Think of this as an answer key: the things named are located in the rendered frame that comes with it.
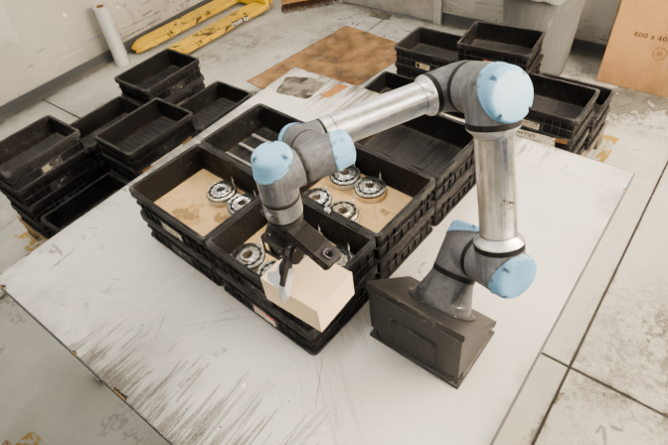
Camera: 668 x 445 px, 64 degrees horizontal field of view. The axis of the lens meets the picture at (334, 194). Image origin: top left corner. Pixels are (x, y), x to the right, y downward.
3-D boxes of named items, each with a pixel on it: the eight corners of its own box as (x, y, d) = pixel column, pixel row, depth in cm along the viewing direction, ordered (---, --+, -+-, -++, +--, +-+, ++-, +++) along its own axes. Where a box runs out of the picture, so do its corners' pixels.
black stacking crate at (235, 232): (379, 266, 155) (377, 240, 147) (310, 338, 140) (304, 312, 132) (282, 212, 176) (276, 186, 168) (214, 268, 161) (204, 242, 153)
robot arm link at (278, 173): (301, 153, 93) (256, 171, 91) (310, 199, 100) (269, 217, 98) (284, 131, 98) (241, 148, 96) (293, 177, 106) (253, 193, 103)
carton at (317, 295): (354, 293, 120) (352, 272, 115) (321, 332, 113) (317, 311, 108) (300, 263, 128) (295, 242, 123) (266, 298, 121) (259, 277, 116)
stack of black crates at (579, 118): (581, 164, 277) (601, 89, 246) (559, 198, 260) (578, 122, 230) (507, 141, 297) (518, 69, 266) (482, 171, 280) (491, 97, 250)
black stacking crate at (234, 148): (340, 163, 191) (337, 137, 184) (282, 211, 176) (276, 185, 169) (264, 127, 212) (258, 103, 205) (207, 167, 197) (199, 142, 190)
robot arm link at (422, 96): (456, 52, 127) (267, 119, 114) (486, 53, 118) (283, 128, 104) (464, 97, 132) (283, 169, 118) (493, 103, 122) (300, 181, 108)
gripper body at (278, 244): (288, 233, 117) (278, 193, 109) (318, 248, 113) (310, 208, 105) (264, 255, 113) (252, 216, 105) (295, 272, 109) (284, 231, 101)
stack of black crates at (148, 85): (188, 109, 354) (167, 47, 323) (219, 122, 339) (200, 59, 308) (139, 141, 332) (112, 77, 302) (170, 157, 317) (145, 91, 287)
